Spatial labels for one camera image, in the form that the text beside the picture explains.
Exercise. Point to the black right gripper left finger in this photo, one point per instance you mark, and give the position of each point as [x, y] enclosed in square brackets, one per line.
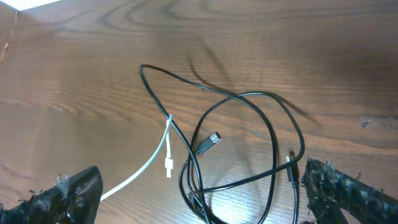
[71, 200]

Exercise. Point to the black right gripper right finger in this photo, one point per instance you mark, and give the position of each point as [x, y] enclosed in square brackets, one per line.
[330, 191]

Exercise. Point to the cardboard box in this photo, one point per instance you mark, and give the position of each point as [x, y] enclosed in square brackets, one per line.
[8, 20]

